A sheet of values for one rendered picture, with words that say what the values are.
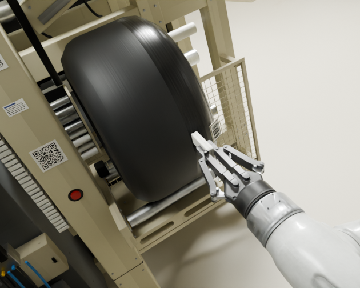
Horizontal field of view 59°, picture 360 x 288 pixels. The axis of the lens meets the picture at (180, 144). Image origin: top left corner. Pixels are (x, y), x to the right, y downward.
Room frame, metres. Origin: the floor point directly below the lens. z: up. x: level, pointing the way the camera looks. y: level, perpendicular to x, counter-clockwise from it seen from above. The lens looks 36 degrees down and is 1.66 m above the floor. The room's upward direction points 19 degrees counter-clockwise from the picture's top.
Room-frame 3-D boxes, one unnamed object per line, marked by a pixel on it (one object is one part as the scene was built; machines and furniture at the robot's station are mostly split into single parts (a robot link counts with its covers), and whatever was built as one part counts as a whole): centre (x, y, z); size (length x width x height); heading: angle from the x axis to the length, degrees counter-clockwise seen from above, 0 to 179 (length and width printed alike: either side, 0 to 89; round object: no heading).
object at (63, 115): (1.21, 0.45, 1.05); 0.20 x 0.15 x 0.30; 106
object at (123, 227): (0.86, 0.30, 0.90); 0.40 x 0.03 x 0.10; 16
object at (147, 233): (0.78, 0.09, 0.83); 0.36 x 0.09 x 0.06; 106
